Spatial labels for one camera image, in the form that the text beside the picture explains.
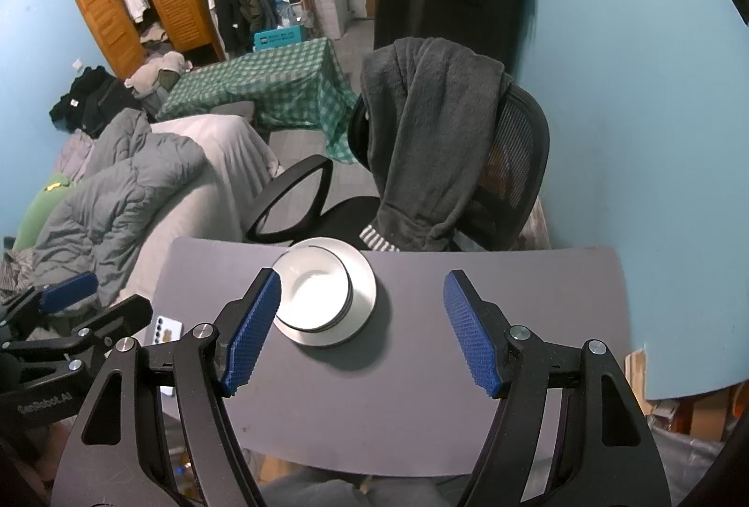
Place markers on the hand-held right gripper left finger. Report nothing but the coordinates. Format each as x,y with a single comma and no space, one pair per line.
251,331

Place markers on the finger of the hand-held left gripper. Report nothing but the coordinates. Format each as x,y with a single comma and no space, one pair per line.
70,291
123,314

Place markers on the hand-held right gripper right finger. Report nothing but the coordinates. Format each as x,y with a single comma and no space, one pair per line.
471,337

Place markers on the white bowl black rim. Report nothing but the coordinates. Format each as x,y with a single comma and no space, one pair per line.
310,290

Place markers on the white plate black rim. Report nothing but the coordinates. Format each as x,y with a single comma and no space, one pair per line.
363,302

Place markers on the white smartphone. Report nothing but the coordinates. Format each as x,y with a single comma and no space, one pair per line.
164,331

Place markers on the green pillow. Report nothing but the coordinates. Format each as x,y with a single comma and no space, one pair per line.
35,214

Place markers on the grey duvet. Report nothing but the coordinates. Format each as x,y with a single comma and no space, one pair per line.
117,191

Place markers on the light grey bed sheet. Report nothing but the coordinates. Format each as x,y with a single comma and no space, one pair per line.
193,214

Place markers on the pale pink cloth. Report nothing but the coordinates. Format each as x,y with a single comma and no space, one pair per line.
535,226

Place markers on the wooden board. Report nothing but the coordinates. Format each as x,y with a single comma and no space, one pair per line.
636,378

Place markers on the black mesh office chair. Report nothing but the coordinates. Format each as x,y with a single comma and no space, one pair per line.
515,150

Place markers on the black clothes pile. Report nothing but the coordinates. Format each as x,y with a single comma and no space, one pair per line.
93,100

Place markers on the dark grey fleece garment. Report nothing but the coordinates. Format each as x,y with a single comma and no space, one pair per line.
427,132

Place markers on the pale clothes pile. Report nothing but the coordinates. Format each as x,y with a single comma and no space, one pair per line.
155,71

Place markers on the brown cardboard box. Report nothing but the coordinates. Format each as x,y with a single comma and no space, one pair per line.
711,413

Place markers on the green checked tablecloth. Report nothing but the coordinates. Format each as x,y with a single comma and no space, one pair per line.
263,80

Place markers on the blue plastic crate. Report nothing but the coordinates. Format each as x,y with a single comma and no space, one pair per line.
281,37

